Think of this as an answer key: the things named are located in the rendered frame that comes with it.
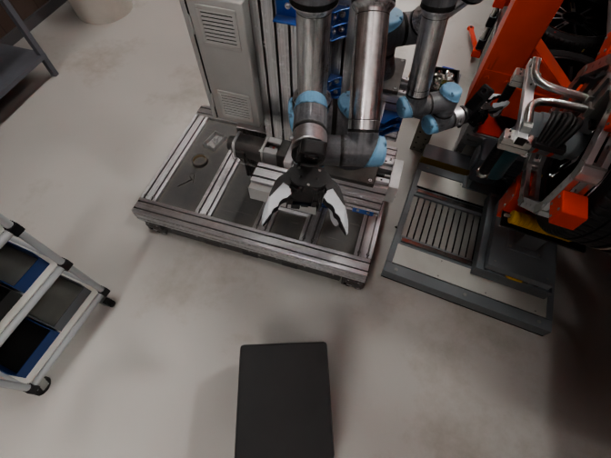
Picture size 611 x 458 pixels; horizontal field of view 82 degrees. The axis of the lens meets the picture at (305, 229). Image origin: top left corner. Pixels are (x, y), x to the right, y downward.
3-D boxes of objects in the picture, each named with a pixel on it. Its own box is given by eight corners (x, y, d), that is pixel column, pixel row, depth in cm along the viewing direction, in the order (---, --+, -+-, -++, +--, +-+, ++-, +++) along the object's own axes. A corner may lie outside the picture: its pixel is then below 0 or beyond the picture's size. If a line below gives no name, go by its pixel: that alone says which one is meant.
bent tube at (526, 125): (585, 150, 105) (612, 123, 96) (518, 132, 109) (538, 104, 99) (586, 112, 113) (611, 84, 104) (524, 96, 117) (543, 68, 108)
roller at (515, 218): (574, 246, 144) (584, 240, 139) (500, 223, 150) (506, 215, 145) (574, 235, 147) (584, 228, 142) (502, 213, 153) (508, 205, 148)
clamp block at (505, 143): (525, 156, 114) (534, 144, 109) (495, 148, 116) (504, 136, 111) (525, 145, 116) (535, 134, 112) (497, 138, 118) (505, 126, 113)
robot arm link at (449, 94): (437, 97, 118) (427, 123, 128) (468, 93, 120) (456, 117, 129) (428, 83, 122) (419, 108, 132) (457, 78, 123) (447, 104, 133)
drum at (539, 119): (565, 171, 126) (594, 143, 114) (505, 154, 130) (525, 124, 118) (567, 144, 133) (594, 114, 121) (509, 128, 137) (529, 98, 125)
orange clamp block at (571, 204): (574, 209, 114) (573, 231, 109) (548, 201, 115) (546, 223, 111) (589, 196, 108) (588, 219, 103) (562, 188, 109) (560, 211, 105)
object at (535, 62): (586, 107, 114) (611, 79, 105) (525, 93, 118) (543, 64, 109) (587, 75, 122) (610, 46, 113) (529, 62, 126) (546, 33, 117)
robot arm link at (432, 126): (435, 123, 128) (427, 140, 135) (460, 115, 130) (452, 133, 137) (423, 109, 131) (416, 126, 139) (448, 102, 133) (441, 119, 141)
